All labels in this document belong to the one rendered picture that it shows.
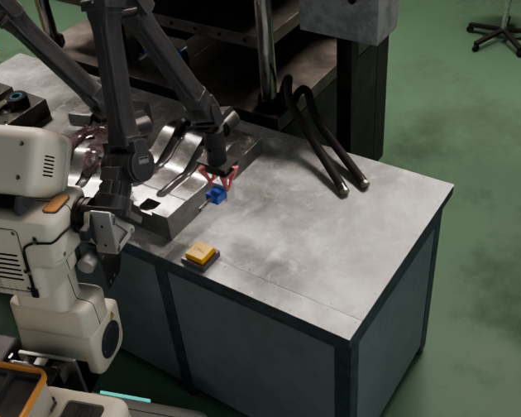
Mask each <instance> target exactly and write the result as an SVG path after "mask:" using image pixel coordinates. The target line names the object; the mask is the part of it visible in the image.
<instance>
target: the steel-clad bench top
mask: <svg viewBox="0 0 521 417"><path fill-rule="evenodd" d="M0 83H2V84H6V85H9V86H12V88H13V91H17V90H22V91H25V92H27V93H30V94H33V95H35V96H38V97H41V98H45V99H46V102H47V104H48V107H49V110H50V116H49V117H47V118H45V119H44V120H42V121H41V122H39V123H37V124H36V125H35V126H34V127H37V128H41V129H44V130H47V131H50V132H56V133H59V134H60V133H62V131H63V130H64V129H65V128H67V126H68V125H69V112H70V111H71V109H72V108H73V107H74V106H75V105H76V104H77V102H78V101H79V100H80V99H81V98H80V96H78V95H77V93H76V92H75V91H73V90H72V88H70V87H69V86H68V85H67V84H66V83H65V82H64V81H63V80H62V79H61V78H59V77H58V76H57V75H56V74H55V73H54V72H53V71H52V70H51V69H50V68H48V67H47V66H46V65H45V64H44V63H43V62H42V61H41V60H40V59H37V58H34V57H31V56H29V55H23V54H21V53H19V54H17V55H15V56H13V57H12V58H11V59H9V60H6V61H5V62H3V63H1V64H0ZM131 97H132V101H140V102H149V105H150V109H151V116H152V121H153V125H154V129H153V130H152V133H151V134H150V135H149V136H148V137H147V138H146V144H147V149H148V150H150V149H151V148H152V146H153V145H154V143H155V140H156V139H157V137H158V136H159V135H160V132H161V131H162V130H163V128H164V127H165V126H166V125H167V124H168V123H170V122H172V121H173V120H179V119H182V118H184V119H187V120H189V118H188V116H187V115H186V114H185V112H184V110H185V108H184V107H183V105H182V104H181V102H180V101H176V100H173V99H171V98H166V97H163V96H160V95H157V94H154V93H149V92H146V91H144V90H140V89H136V88H133V87H131ZM235 129H236V130H238V131H241V132H246V133H249V134H251V135H254V136H257V137H262V145H263V153H262V154H261V155H259V156H258V157H257V158H256V159H255V160H254V161H253V162H252V163H251V164H250V165H249V166H248V167H247V168H246V169H245V170H244V171H243V172H242V173H241V174H240V175H239V176H238V177H237V178H236V179H234V181H233V184H234V193H235V195H234V196H233V197H232V198H231V199H230V200H229V201H228V202H227V201H224V200H223V201H222V202H221V203H220V204H219V205H216V204H213V203H210V204H209V205H208V206H207V207H206V208H205V209H204V210H203V211H202V212H201V213H200V214H199V215H198V216H197V217H196V218H195V219H194V220H193V221H192V222H191V223H190V224H189V225H187V226H186V227H185V228H184V229H183V230H182V231H181V232H180V233H179V234H178V235H177V236H176V237H175V238H174V239H173V240H172V241H171V240H169V239H167V238H165V237H162V236H160V235H158V234H155V233H153V232H150V231H148V230H146V229H144V228H140V227H138V226H136V225H134V224H132V223H131V224H132V225H133V226H134V228H135V231H134V233H133V234H132V235H131V236H130V238H129V239H128V241H127V243H129V244H131V245H133V246H135V247H138V248H140V249H142V250H144V251H146V252H149V253H151V254H153V255H156V256H158V257H160V258H163V259H165V260H167V261H170V262H172V263H174V264H176V265H178V266H181V267H183V268H185V269H187V270H189V271H192V272H194V273H196V274H199V275H201V276H203V277H206V278H208V279H209V280H213V281H215V282H217V283H218V284H221V285H224V286H226V287H228V288H230V289H232V290H235V291H237V292H239V293H242V294H244V295H246V296H249V297H251V298H252V299H254V300H258V301H260V302H261V303H264V304H267V305H269V306H271V307H273V308H275V309H278V310H280V311H282V312H285V313H287V314H289V315H292V316H294V317H295V318H297V319H301V320H303V321H304V322H307V323H309V324H312V325H314V326H316V327H318V328H321V329H323V330H325V331H328V332H329V333H332V334H335V335H337V336H338V337H340V338H344V339H346V340H347V341H350V340H351V338H352V337H353V335H354V334H355V332H356V331H357V329H358V328H359V327H360V325H361V323H362V322H363V320H364V319H365V317H366V316H367V315H368V313H369V312H370V310H371V308H372V307H373V305H374V304H375V302H376V301H377V300H378V298H379V297H380V295H381V294H382V292H383V291H384V289H385V287H386V286H387V285H388V284H389V282H390V280H391V279H392V277H393V276H394V274H395V272H396V271H397V270H398V269H399V267H400V265H401V264H402V262H403V261H404V259H405V257H406V256H407V255H408V254H409V252H410V251H411V249H412V248H413V246H414V244H415V243H416V241H417V240H418V239H419V237H420V236H421V234H422V233H423V231H424V229H425V228H426V227H427V225H428V224H429V222H430V221H431V219H432V218H433V216H434V214H435V213H436V212H437V211H438V209H439V208H440V206H441V205H442V203H443V201H444V200H445V198H446V197H447V196H448V194H449V193H450V191H451V190H452V188H453V186H454V185H453V184H449V183H447V182H444V181H441V180H436V179H434V178H430V177H427V176H425V175H420V174H417V173H414V172H411V171H408V170H403V169H400V168H398V167H394V166H392V165H386V164H384V163H381V162H379V161H373V160H371V159H367V158H365V157H362V156H357V155H354V154H351V153H348V152H347V154H348V155H349V156H350V157H351V158H352V160H353V161H354V162H355V163H356V165H357V166H358V168H359V169H360V170H361V172H362V173H363V174H364V176H365V177H366V178H367V179H368V180H369V182H370V186H369V187H368V188H366V189H362V187H361V186H360V185H359V184H358V182H357V181H356V179H355V178H354V177H353V175H352V174H351V173H350V171H349V170H348V169H347V168H346V167H345V165H344V164H343V163H342V161H341V160H340V158H339V157H338V156H337V154H336V153H335V151H334V150H333V149H332V148H331V147H329V146H324V145H322V147H323V149H324V150H325V152H326V153H327V155H328V156H329V158H330V160H331V161H332V163H333V164H334V166H335V167H336V169H337V171H338V173H339V174H340V176H341V177H342V179H343V180H344V182H345V183H346V185H347V187H348V189H349V190H350V192H349V193H348V194H347V195H344V196H342V195H341V194H340V192H339V191H338V189H337V187H336V185H335V184H334V183H333V181H332V179H331V177H330V176H329V174H328V173H327V171H326V170H325V168H324V166H323V164H322V163H321V161H320V160H319V159H318V156H317V155H316V153H315V152H314V150H313V148H312V147H311V145H310V144H309V142H308V140H304V139H302V138H299V137H294V136H291V135H289V134H285V133H283V132H277V131H275V130H272V129H269V128H266V127H262V126H258V125H256V124H253V123H249V122H245V121H242V120H240V123H239V125H238V126H237V127H236V128H235ZM196 241H200V242H203V243H205V244H208V245H209V246H211V247H214V248H215V249H218V250H219V251H220V257H219V258H218V259H217V260H216V261H215V262H214V263H213V264H212V265H211V266H210V267H209V268H208V269H207V270H206V271H205V272H201V271H199V270H196V269H194V268H193V267H191V266H187V265H185V264H184V263H182V261H181V257H182V256H183V255H184V254H185V253H186V252H187V251H188V249H190V248H191V246H193V245H194V244H195V243H196Z"/></svg>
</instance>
